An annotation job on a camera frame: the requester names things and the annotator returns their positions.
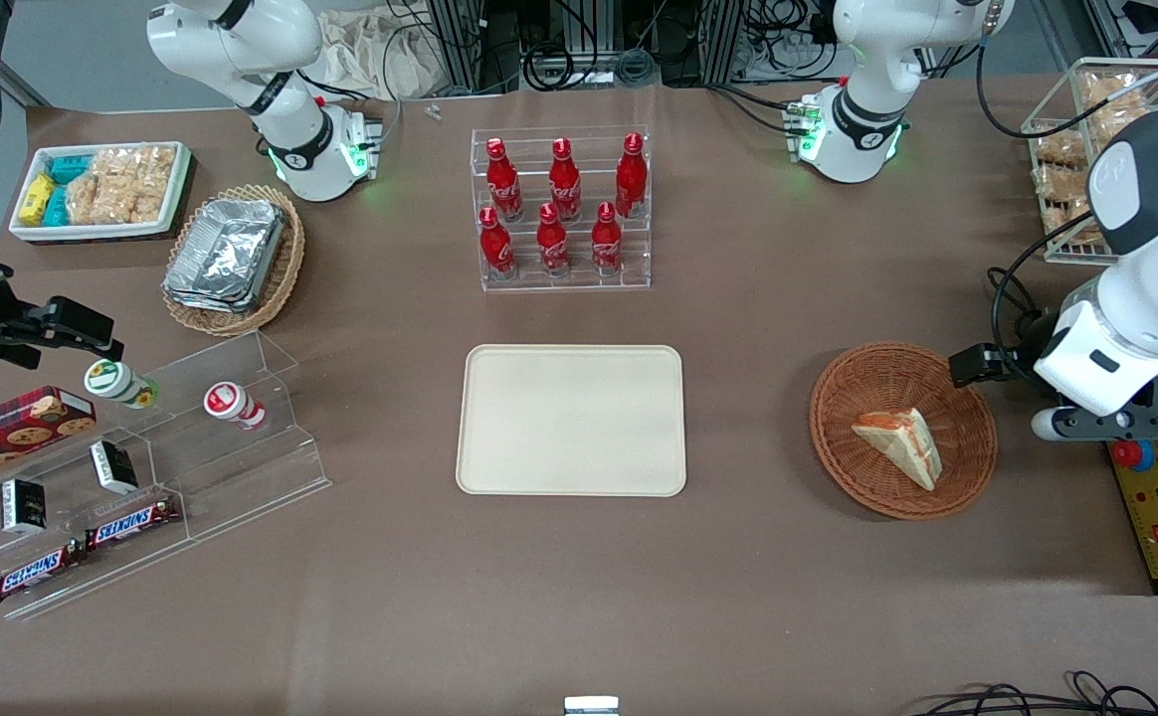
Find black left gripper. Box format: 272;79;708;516
948;313;1054;390

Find triangular sandwich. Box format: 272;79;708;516
851;408;942;492

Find white rectangular snack tray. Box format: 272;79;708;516
9;141;193;244

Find silver foil tray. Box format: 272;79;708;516
166;197;288;301
163;280;264;315

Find brown wicker basket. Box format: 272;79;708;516
809;342;999;522

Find light wicker basket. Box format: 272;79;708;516
161;184;306;338

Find beige plastic tray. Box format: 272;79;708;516
456;344;687;497

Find green lid yogurt cup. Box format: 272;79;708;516
84;359;160;411

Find red tartan cookie box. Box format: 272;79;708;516
0;386;98;489

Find clear bag of rice crackers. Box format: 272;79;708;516
64;169;130;227
92;145;178;224

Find yellow snack packet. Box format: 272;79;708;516
19;173;59;226

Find small black white box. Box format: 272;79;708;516
0;478;50;536
90;441;140;496

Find red lid yogurt cup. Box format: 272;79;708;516
204;382;270;432

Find clear bag of snacks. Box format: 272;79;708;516
1076;70;1158;140
1034;165;1095;246
1032;124;1089;170

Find Snickers chocolate bar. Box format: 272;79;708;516
85;494;183;552
0;542;84;606

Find clear acrylic step stand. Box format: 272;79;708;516
0;393;194;624
126;330;333;546

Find red cola bottle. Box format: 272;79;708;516
548;137;583;223
615;132;650;220
479;206;518;281
536;202;572;278
591;201;625;277
485;137;525;223

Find white cloth bag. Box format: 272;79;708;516
318;8;446;102

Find clear acrylic bottle rack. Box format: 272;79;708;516
470;124;653;293

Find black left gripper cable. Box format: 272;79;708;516
987;213;1097;385

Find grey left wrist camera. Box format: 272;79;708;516
1031;405;1158;443

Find white wire basket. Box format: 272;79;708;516
1022;57;1158;267

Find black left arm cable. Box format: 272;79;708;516
974;44;1158;141

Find black left base cables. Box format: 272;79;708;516
706;82;811;138

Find black floor cables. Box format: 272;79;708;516
922;670;1158;716

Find black right base cable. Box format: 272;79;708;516
295;20;409;150

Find aluminium profile post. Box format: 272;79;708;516
700;0;751;87
428;0;488;96

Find grey cable coil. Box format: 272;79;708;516
613;46;660;87

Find black cable coil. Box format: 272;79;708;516
523;38;582;92

